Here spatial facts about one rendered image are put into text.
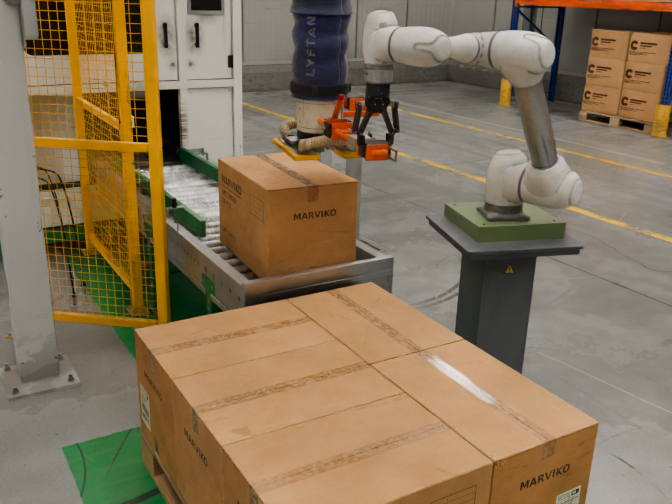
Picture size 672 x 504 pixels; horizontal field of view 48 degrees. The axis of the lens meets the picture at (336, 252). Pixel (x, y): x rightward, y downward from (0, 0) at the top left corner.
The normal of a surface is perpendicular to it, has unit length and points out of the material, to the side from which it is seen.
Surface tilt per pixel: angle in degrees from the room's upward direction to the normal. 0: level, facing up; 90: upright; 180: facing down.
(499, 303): 90
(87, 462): 0
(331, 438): 0
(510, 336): 90
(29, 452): 0
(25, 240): 88
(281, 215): 90
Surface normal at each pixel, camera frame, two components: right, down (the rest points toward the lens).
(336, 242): 0.45, 0.31
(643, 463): 0.03, -0.94
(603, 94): -0.82, 0.09
